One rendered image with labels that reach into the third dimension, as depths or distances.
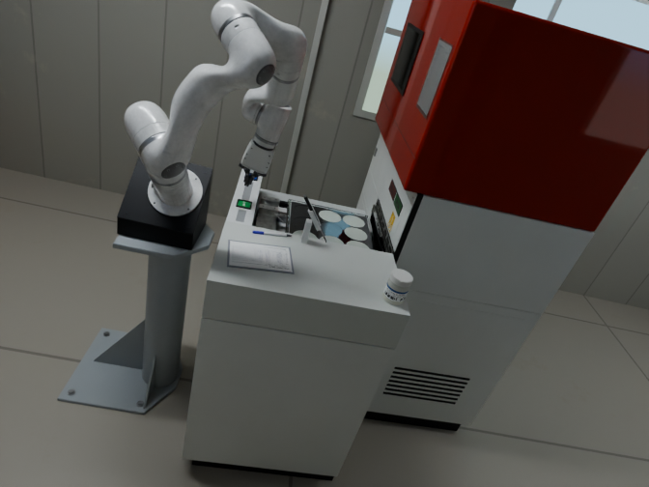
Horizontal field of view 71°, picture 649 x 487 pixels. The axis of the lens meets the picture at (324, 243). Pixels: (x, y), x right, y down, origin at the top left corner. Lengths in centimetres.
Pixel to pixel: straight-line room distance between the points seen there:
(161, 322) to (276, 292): 77
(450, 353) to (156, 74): 247
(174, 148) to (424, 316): 117
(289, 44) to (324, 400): 115
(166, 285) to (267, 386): 57
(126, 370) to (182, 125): 139
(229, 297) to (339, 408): 62
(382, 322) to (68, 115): 280
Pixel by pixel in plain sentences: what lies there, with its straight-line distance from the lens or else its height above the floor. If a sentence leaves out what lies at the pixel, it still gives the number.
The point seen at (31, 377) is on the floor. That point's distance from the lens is 243.
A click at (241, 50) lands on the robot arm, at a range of 119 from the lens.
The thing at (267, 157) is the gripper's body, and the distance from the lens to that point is 166.
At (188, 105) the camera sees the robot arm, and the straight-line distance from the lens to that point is 128.
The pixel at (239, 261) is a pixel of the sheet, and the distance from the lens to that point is 144.
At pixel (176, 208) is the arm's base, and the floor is 95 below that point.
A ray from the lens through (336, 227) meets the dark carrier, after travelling 190.
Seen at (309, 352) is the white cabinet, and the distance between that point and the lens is 151.
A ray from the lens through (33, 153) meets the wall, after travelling 391.
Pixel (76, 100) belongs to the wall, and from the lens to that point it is 360.
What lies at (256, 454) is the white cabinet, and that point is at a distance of 196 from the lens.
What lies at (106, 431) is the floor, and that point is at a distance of 220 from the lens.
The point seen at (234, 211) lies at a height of 96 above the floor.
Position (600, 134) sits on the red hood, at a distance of 176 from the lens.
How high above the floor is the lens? 180
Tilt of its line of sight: 31 degrees down
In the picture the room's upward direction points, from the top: 16 degrees clockwise
